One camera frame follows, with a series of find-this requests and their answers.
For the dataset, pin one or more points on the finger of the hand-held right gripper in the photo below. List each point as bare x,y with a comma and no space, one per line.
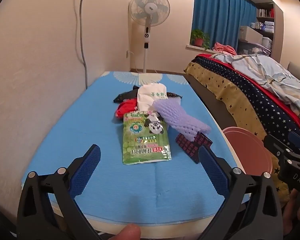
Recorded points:
275,143
298,137

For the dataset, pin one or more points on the pink round bin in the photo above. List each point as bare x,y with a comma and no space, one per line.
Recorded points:
245,150

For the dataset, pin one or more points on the pale purple foam fruit net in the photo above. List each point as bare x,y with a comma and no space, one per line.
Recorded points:
180,118

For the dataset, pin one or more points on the white wall socket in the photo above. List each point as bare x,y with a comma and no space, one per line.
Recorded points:
127,54

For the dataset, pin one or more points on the star print bedsheet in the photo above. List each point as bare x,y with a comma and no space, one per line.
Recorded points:
242,90

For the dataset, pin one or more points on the dark red-patterned packet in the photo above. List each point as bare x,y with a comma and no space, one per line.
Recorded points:
187,143

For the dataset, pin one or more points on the dark storage box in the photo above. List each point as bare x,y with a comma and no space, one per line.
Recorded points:
250,48

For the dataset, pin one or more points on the green panda snack packet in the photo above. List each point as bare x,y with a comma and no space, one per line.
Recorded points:
145,140

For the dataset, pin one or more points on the red plastic bag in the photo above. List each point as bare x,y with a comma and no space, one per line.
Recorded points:
125,108

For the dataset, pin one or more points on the white paper bag green print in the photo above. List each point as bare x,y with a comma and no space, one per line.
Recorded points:
150,96

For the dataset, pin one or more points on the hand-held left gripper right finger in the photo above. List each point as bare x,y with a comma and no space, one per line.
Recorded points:
213,170

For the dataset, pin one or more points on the cardboard box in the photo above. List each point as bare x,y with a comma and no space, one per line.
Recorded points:
250,33

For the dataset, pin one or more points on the potted green plant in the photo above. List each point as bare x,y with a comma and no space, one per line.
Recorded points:
200,38

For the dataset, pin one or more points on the white standing fan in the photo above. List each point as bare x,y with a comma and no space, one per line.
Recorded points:
149,7

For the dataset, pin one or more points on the wooden wall shelf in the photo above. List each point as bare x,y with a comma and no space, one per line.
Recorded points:
265,20

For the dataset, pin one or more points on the person's right hand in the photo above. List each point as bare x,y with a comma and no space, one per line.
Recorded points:
293,210

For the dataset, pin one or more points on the pink cloth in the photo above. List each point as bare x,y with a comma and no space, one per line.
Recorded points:
223,48

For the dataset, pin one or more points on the person's left hand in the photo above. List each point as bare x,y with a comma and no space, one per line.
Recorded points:
128,232

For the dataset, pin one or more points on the beige headboard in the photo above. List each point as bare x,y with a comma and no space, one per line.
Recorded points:
298,71

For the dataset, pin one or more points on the black fabric pouch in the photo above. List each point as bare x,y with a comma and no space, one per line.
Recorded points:
125,96

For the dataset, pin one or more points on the light blue plaid quilt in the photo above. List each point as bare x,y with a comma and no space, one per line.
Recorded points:
270,75

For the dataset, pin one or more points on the red blanket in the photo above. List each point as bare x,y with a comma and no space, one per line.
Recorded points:
242,73

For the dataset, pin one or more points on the dark grey bed frame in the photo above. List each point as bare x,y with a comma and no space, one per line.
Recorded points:
210,100

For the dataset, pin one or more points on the blue curtain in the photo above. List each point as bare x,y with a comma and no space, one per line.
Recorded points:
222,12

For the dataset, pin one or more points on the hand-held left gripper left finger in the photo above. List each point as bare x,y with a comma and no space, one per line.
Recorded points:
86,170

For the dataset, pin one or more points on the white windowsill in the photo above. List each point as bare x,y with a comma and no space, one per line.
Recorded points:
197,48

